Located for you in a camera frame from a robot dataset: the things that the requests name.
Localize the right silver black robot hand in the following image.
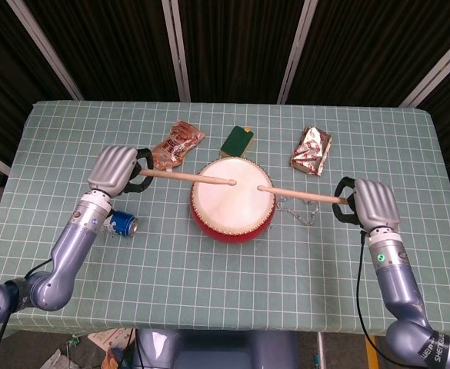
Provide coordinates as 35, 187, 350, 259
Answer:
332, 176, 402, 231

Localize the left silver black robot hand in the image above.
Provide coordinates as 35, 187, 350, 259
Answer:
87, 145, 155, 199

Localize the wooden drumstick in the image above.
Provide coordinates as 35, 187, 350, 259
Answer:
256, 185, 348, 204
138, 168, 237, 186

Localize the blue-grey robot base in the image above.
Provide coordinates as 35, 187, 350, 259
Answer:
134, 329, 301, 369

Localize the red drum with white skin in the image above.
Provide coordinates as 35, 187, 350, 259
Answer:
188, 156, 276, 244

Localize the green grid cutting mat table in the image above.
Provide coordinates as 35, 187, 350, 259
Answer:
0, 100, 450, 343

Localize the blue and white drink can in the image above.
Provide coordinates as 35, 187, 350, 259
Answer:
103, 210, 139, 238

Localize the brown sauce pouch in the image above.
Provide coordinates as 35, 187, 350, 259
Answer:
151, 120, 205, 171

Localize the gold foil snack packet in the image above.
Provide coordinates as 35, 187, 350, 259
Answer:
288, 125, 334, 177

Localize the green and yellow sponge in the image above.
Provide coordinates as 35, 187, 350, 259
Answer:
219, 125, 255, 159

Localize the white table leg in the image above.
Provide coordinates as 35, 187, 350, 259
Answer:
313, 332, 323, 369

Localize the white printed paper booklet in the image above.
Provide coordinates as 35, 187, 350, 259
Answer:
88, 327, 135, 353

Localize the orange printed box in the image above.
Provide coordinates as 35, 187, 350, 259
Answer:
103, 345, 128, 369

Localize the crumpled white paper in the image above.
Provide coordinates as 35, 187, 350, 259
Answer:
42, 347, 74, 369

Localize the silver metal chain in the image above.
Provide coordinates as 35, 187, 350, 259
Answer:
275, 193, 321, 227

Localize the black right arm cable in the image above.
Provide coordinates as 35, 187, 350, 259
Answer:
355, 229, 393, 369

